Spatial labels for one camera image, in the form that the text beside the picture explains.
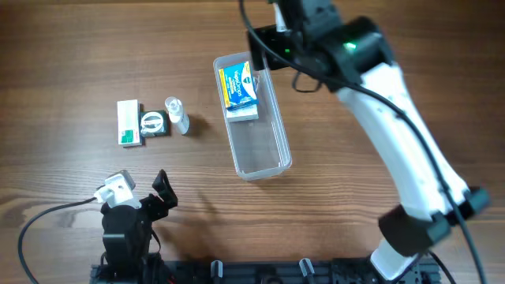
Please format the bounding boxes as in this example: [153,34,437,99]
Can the blue cough drops box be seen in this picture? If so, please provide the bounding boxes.
[219,61,259,110]

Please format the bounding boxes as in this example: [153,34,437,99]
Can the white plaster box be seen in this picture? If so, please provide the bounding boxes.
[225,105,259,122]

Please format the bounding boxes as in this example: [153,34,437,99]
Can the white spray bottle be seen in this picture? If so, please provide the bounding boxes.
[165,96,189,135]

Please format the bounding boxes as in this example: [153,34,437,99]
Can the clear plastic container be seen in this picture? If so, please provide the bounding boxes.
[225,69,292,181]

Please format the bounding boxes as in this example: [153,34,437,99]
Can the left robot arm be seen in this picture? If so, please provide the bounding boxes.
[94,170,178,283]

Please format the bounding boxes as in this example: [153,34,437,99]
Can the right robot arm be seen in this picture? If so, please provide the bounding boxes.
[245,1,490,283]

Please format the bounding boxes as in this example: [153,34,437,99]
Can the dark green tape box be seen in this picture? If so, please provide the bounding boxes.
[140,110,169,138]

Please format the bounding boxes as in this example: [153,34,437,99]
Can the white and green box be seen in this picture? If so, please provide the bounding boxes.
[117,99,143,148]

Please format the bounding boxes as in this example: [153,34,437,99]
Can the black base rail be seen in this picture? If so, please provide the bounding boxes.
[89,257,442,284]

